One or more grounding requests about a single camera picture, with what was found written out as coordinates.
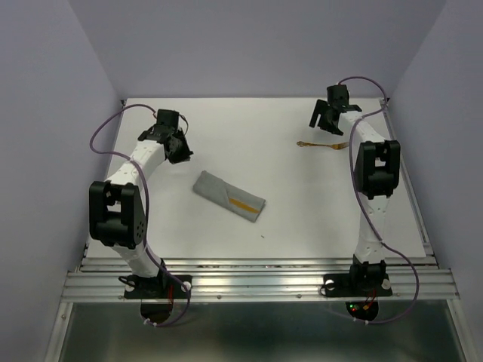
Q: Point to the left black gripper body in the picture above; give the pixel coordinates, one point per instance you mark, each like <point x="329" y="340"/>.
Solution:
<point x="174" y="135"/>

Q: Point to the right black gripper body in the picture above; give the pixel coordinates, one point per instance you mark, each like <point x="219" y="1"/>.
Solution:
<point x="332" y="128"/>

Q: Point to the grey cloth napkin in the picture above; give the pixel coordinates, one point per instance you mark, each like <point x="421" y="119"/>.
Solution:
<point x="218" y="191"/>

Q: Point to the gold knife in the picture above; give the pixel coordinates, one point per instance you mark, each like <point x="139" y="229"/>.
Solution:
<point x="243" y="206"/>

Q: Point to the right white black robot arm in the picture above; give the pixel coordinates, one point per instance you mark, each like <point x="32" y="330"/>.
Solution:
<point x="374" y="169"/>

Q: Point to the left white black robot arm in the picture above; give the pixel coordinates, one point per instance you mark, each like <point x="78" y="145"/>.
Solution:
<point x="118" y="207"/>

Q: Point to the gold fork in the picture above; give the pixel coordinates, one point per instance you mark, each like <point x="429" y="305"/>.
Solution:
<point x="335" y="146"/>

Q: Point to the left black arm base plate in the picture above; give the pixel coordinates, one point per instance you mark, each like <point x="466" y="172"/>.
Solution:
<point x="160" y="287"/>

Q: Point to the aluminium right side rail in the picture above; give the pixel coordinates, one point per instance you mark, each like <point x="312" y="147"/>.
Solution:
<point x="405" y="229"/>

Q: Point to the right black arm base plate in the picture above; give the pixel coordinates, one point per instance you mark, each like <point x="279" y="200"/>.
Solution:
<point x="340" y="285"/>

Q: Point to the aluminium front rail frame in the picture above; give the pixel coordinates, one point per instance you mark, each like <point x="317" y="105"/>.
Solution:
<point x="247" y="280"/>

